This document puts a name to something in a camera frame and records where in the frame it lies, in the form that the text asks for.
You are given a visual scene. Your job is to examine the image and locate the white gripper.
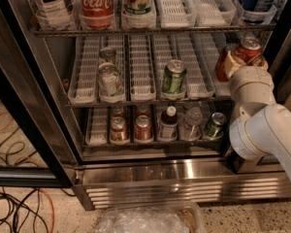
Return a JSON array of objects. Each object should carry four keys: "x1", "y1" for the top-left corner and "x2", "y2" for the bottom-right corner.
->
[{"x1": 224, "y1": 50, "x2": 275, "y2": 108}]

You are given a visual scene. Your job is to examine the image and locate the red coke can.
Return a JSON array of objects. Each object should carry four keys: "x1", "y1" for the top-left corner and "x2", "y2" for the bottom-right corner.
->
[
  {"x1": 235, "y1": 37, "x2": 263, "y2": 65},
  {"x1": 214, "y1": 44, "x2": 236, "y2": 82}
]

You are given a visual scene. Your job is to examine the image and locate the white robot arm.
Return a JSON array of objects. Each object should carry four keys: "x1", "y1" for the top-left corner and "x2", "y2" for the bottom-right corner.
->
[{"x1": 224, "y1": 50, "x2": 291, "y2": 182}]

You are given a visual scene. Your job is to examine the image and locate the green can bottom shelf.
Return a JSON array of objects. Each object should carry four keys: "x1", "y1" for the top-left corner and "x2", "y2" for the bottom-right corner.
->
[{"x1": 204, "y1": 113, "x2": 227, "y2": 138}]

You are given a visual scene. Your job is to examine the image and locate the green soda can middle shelf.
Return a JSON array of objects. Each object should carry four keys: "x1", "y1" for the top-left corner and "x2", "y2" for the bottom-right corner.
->
[{"x1": 162, "y1": 59, "x2": 186, "y2": 94}]

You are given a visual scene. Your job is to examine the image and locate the bottom shelf water bottle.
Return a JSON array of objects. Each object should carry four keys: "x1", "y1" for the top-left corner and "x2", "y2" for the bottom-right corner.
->
[{"x1": 180, "y1": 107, "x2": 203, "y2": 141}]

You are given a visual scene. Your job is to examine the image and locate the rear red can bottom shelf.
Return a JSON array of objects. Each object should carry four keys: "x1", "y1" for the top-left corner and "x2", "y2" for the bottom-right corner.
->
[{"x1": 136, "y1": 105, "x2": 151, "y2": 117}]

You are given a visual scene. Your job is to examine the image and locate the red can shelf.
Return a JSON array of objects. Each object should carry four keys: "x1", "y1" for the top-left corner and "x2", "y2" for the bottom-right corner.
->
[
  {"x1": 135, "y1": 116, "x2": 152, "y2": 141},
  {"x1": 136, "y1": 105, "x2": 151, "y2": 117}
]

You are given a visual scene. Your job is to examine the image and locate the front red can bottom shelf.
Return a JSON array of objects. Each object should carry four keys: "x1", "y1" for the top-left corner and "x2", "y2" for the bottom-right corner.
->
[{"x1": 135, "y1": 116, "x2": 152, "y2": 141}]

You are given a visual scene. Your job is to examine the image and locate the stainless steel fridge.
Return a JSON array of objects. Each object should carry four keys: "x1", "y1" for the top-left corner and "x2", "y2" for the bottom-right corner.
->
[{"x1": 0, "y1": 0, "x2": 291, "y2": 211}]

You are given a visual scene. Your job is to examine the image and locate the rear gold can bottom shelf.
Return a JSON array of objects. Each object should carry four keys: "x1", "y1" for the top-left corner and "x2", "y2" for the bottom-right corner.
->
[{"x1": 111, "y1": 106, "x2": 126, "y2": 117}]

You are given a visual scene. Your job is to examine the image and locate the gold can shelf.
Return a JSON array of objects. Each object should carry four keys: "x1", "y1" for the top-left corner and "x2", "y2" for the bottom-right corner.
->
[
  {"x1": 111, "y1": 116, "x2": 128, "y2": 142},
  {"x1": 111, "y1": 106, "x2": 126, "y2": 117}
]

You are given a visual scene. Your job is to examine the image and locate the front white soda can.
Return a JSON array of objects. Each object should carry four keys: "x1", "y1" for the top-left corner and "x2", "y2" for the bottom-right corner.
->
[{"x1": 98, "y1": 62, "x2": 122, "y2": 97}]

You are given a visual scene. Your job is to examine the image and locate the white soda can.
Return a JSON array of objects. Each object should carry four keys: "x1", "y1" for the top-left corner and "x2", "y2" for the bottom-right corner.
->
[
  {"x1": 99, "y1": 47, "x2": 116, "y2": 64},
  {"x1": 98, "y1": 62, "x2": 122, "y2": 97}
]

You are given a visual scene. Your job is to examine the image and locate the rear white soda can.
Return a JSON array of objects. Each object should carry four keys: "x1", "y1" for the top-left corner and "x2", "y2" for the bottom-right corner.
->
[{"x1": 99, "y1": 47, "x2": 116, "y2": 64}]

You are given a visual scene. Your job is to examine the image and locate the front gold can bottom shelf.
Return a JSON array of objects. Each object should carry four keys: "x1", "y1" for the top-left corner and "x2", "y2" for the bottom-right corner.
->
[{"x1": 111, "y1": 116, "x2": 128, "y2": 142}]

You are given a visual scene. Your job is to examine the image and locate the dark juice bottle white cap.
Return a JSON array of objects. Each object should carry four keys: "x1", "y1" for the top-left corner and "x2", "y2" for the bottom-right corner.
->
[{"x1": 159, "y1": 106, "x2": 178, "y2": 140}]

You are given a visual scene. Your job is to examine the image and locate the large coca-cola bottle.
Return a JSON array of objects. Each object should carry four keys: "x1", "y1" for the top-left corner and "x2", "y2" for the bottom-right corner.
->
[{"x1": 81, "y1": 0, "x2": 114, "y2": 29}]

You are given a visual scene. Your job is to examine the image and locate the clear plastic bin with bag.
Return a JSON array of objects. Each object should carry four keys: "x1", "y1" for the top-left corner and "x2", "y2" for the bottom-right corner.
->
[{"x1": 94, "y1": 201, "x2": 208, "y2": 233}]

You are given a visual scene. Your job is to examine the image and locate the tea bottle white label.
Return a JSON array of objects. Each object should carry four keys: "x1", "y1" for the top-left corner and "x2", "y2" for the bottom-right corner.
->
[{"x1": 34, "y1": 0, "x2": 76, "y2": 30}]

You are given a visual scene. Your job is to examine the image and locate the orange floor cable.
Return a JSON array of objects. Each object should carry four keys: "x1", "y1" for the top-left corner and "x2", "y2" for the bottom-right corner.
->
[{"x1": 0, "y1": 111, "x2": 55, "y2": 233}]

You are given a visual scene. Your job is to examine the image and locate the black floor cables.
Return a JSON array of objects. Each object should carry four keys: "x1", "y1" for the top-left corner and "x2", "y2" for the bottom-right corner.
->
[{"x1": 0, "y1": 126, "x2": 76, "y2": 233}]

